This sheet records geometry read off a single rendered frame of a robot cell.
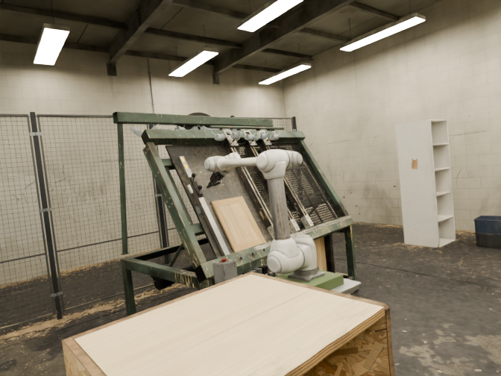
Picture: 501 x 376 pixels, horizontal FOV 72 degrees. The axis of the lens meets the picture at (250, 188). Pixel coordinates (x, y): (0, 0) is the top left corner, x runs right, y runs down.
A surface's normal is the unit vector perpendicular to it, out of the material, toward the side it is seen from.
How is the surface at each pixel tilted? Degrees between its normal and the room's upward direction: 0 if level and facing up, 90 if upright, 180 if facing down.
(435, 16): 90
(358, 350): 90
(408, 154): 90
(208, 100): 90
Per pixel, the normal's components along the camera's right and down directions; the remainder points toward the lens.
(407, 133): -0.79, 0.11
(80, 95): 0.60, -0.02
